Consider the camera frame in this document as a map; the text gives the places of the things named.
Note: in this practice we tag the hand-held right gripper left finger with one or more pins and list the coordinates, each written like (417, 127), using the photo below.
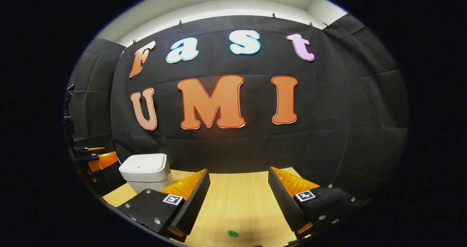
(193, 203)

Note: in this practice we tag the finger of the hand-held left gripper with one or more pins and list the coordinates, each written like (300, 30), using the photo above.
(93, 150)
(107, 159)

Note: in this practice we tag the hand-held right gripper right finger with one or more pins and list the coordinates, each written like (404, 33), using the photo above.
(286, 203)

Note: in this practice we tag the white desktop garbage bin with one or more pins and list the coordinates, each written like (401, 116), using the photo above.
(144, 166)

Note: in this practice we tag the green paper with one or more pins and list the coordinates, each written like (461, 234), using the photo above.
(233, 234)

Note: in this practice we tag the wooden desktop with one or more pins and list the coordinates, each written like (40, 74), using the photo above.
(237, 203)

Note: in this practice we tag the black backdrop cloth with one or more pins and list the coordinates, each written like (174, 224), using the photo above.
(328, 112)

